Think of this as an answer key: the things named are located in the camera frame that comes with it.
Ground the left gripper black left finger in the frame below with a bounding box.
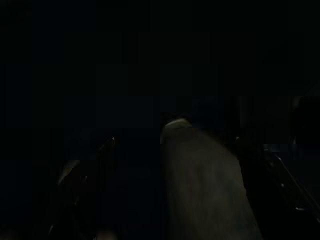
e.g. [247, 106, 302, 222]
[47, 136, 119, 240]

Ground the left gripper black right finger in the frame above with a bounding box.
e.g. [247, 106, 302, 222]
[234, 136, 320, 240]

